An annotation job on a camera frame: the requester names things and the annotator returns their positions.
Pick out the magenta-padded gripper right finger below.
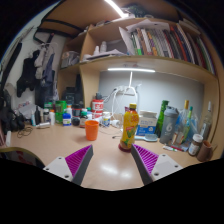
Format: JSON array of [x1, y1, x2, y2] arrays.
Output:
[[130, 143, 184, 186]]

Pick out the grey shaker bottle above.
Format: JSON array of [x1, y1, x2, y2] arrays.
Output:
[[159, 105, 180, 145]]

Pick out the green glass bottle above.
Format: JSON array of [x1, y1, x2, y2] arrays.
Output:
[[155, 99, 170, 138]]

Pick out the white blue-labelled pill bottle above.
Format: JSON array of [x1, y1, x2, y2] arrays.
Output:
[[101, 111, 112, 128]]

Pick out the hanging dark clothes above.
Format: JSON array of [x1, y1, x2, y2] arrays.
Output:
[[15, 41, 58, 108]]

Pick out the white under-shelf light bar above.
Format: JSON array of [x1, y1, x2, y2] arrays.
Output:
[[107, 67, 157, 74]]

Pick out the green plastic container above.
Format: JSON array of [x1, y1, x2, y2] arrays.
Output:
[[54, 100, 68, 125]]

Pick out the red and white canister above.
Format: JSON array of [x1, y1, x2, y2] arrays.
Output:
[[91, 98, 105, 120]]

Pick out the white ceiling light tube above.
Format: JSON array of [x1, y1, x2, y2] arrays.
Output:
[[103, 0, 129, 18]]

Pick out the brown mug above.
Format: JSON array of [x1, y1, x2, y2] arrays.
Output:
[[196, 139, 214, 163]]

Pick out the white bottle with blue cap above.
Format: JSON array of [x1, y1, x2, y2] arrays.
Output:
[[62, 112, 73, 127]]

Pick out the white wall power strip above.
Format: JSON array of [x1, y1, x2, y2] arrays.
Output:
[[114, 85, 138, 96]]

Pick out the white lamp cable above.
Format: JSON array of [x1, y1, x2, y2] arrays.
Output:
[[127, 71, 134, 88]]

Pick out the blue and white tissue box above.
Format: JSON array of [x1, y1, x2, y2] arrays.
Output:
[[135, 110, 158, 136]]

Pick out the orange plastic cup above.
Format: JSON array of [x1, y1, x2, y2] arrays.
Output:
[[84, 119, 100, 142]]

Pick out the dark backpack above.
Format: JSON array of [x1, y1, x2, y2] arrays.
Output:
[[0, 88, 26, 134]]

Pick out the wooden shelf unit with books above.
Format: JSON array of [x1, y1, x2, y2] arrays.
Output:
[[56, 13, 221, 111]]

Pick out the tall clear glass bottle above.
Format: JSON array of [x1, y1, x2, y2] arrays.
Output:
[[199, 100, 214, 141]]

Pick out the yellow lemon tea bottle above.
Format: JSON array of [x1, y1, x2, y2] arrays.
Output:
[[119, 102, 140, 152]]

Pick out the clear bottle with green neck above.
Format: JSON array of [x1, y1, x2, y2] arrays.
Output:
[[182, 105, 195, 141]]

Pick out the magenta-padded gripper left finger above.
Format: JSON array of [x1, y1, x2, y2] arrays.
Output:
[[43, 144, 95, 186]]

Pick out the black box device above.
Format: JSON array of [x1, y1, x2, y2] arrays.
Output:
[[62, 85, 84, 107]]

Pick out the brown jar with white lid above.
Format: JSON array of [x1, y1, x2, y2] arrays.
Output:
[[187, 133, 204, 157]]

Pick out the pale blue hairbrush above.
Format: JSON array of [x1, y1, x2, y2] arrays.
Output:
[[134, 133, 159, 143]]

